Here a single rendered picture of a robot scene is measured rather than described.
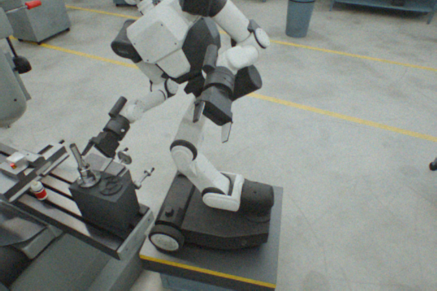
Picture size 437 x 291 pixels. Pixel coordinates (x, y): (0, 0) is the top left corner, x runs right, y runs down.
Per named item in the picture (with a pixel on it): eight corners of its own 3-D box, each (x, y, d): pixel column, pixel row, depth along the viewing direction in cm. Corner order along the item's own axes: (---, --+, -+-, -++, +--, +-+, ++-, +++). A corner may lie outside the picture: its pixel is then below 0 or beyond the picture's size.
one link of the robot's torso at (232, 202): (244, 187, 178) (245, 172, 170) (238, 214, 163) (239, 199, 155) (211, 182, 182) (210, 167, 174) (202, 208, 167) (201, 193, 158)
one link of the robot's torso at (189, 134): (198, 147, 164) (237, 86, 134) (189, 170, 151) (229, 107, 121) (173, 134, 162) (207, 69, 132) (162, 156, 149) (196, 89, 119)
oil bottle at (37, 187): (43, 191, 135) (34, 176, 128) (49, 195, 134) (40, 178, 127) (36, 198, 132) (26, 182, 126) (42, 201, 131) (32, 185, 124)
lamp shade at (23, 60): (36, 66, 124) (30, 52, 120) (24, 75, 119) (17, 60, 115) (20, 65, 125) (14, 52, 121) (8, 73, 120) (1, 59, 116)
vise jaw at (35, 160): (28, 152, 146) (25, 146, 143) (45, 159, 142) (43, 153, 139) (17, 160, 142) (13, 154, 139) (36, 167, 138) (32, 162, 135)
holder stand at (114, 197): (98, 195, 134) (86, 164, 122) (140, 208, 129) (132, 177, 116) (81, 215, 125) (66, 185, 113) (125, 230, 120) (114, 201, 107)
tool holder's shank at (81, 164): (89, 164, 112) (79, 143, 104) (83, 170, 110) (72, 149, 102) (82, 162, 113) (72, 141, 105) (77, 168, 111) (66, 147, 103)
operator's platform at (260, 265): (276, 220, 231) (283, 187, 206) (268, 313, 180) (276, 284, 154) (181, 202, 244) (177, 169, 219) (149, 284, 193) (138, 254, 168)
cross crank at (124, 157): (123, 156, 205) (119, 144, 197) (137, 162, 201) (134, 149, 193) (108, 172, 194) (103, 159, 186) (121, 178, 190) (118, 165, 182)
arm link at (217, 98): (216, 131, 87) (221, 102, 94) (241, 119, 81) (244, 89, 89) (185, 108, 81) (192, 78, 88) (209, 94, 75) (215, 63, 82)
